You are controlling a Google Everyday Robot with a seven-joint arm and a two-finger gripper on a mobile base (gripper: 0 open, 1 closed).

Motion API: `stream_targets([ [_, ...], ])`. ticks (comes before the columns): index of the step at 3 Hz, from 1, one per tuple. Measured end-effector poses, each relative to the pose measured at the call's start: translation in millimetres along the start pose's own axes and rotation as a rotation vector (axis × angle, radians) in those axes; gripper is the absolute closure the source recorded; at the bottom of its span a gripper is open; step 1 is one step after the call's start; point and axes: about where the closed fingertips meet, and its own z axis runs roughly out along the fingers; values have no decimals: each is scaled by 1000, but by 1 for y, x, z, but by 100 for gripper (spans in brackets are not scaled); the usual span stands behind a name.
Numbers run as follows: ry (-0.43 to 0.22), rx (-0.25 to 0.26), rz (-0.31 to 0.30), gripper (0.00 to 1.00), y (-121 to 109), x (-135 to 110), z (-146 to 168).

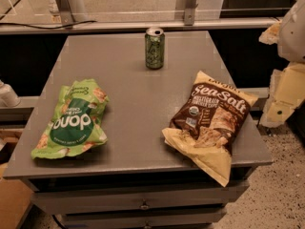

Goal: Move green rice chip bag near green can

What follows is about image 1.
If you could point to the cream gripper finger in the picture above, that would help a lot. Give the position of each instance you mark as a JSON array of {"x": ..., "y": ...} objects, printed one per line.
[
  {"x": 286, "y": 93},
  {"x": 271, "y": 35}
]

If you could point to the green rice chip bag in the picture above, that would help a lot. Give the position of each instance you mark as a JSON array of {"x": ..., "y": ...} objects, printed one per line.
[{"x": 76, "y": 123}]

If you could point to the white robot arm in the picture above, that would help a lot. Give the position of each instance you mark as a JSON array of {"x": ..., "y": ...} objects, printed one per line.
[{"x": 291, "y": 42}]

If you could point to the brown sea salt chip bag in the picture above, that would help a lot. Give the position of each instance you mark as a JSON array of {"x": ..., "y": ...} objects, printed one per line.
[{"x": 208, "y": 123}]

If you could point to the green soda can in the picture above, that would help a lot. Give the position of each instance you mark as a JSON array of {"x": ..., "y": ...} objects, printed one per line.
[{"x": 154, "y": 48}]

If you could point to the grey drawer cabinet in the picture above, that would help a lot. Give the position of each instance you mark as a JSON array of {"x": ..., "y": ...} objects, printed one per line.
[{"x": 104, "y": 188}]

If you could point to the upper drawer knob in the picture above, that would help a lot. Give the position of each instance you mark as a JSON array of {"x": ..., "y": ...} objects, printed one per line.
[{"x": 144, "y": 206}]

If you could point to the white pipe at left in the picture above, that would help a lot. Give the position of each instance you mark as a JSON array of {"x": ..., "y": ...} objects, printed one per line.
[{"x": 8, "y": 95}]

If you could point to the cardboard box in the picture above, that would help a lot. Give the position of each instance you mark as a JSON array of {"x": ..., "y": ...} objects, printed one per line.
[{"x": 14, "y": 194}]

